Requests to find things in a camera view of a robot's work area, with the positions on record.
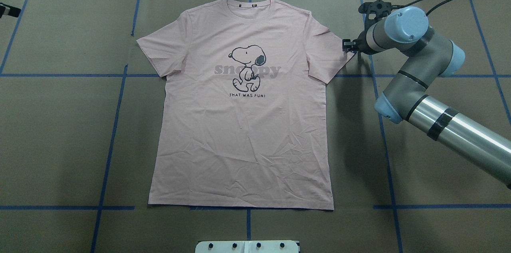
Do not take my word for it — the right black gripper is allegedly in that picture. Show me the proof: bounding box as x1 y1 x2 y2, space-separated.
343 32 374 55

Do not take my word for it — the white column with base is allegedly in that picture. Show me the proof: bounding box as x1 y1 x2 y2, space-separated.
195 240 301 253

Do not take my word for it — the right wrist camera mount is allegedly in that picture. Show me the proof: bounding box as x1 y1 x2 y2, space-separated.
358 0 394 20

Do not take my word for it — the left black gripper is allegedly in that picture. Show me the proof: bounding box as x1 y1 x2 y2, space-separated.
0 2 21 18

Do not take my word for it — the brown paper table cover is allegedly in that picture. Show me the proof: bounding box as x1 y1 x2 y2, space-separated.
0 0 511 253

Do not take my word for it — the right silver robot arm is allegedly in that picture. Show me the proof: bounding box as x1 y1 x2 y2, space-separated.
343 0 511 188

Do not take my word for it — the pink snoopy t-shirt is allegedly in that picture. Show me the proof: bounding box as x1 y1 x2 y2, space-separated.
137 0 353 211

